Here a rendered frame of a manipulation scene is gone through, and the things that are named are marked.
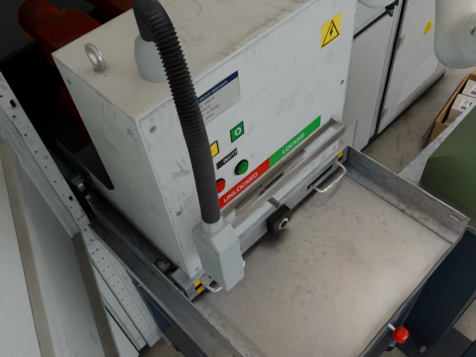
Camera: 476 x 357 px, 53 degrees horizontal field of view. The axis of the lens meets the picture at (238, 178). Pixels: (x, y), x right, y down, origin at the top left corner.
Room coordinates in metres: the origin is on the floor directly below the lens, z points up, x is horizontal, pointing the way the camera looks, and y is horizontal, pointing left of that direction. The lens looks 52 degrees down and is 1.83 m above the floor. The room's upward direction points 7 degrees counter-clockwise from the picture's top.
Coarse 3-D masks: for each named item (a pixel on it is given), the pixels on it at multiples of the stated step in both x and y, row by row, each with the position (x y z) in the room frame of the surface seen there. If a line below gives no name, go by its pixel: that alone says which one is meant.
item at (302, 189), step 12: (324, 168) 0.71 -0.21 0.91; (312, 180) 0.69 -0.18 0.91; (288, 192) 0.65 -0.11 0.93; (300, 192) 0.66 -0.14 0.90; (288, 204) 0.63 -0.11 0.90; (264, 216) 0.59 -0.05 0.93; (252, 228) 0.56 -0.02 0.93; (264, 228) 0.58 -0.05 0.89; (240, 240) 0.54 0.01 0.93; (252, 240) 0.56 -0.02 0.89; (180, 276) 0.47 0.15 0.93; (192, 288) 0.45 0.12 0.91
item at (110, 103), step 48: (192, 0) 0.73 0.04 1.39; (240, 0) 0.71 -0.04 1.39; (288, 0) 0.70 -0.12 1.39; (192, 48) 0.60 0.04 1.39; (240, 48) 0.58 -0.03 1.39; (96, 96) 0.54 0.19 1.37; (144, 96) 0.51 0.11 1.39; (96, 144) 0.62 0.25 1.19; (144, 144) 0.46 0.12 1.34; (144, 192) 0.51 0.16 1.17
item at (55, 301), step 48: (0, 144) 0.60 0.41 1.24; (0, 192) 0.47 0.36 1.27; (0, 240) 0.36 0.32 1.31; (48, 240) 0.51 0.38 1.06; (0, 288) 0.27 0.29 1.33; (48, 288) 0.33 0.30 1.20; (96, 288) 0.51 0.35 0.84; (0, 336) 0.20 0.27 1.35; (48, 336) 0.24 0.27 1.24; (96, 336) 0.38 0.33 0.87
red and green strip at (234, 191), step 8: (320, 120) 0.71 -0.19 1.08; (304, 128) 0.68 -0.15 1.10; (312, 128) 0.70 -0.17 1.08; (296, 136) 0.66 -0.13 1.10; (304, 136) 0.68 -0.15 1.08; (288, 144) 0.65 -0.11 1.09; (296, 144) 0.66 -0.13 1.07; (280, 152) 0.63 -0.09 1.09; (272, 160) 0.62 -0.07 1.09; (256, 168) 0.59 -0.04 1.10; (264, 168) 0.60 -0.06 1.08; (248, 176) 0.58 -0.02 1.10; (256, 176) 0.59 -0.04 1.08; (240, 184) 0.56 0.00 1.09; (248, 184) 0.57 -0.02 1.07; (232, 192) 0.55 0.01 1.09; (240, 192) 0.56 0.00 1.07; (224, 200) 0.53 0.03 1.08
